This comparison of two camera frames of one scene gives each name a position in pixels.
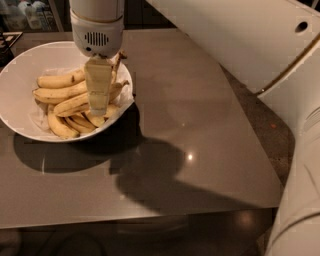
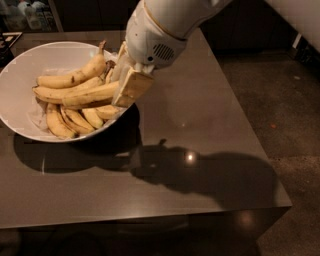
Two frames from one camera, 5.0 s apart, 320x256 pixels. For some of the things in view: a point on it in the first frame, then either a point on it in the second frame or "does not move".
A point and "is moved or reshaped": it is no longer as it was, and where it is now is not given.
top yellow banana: [60, 80] does not move
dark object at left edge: [7, 40] does not move
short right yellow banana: [112, 110] does not move
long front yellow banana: [83, 99] is moved or reshaped
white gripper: [97, 37] to [149, 40]
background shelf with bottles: [32, 16] does not move
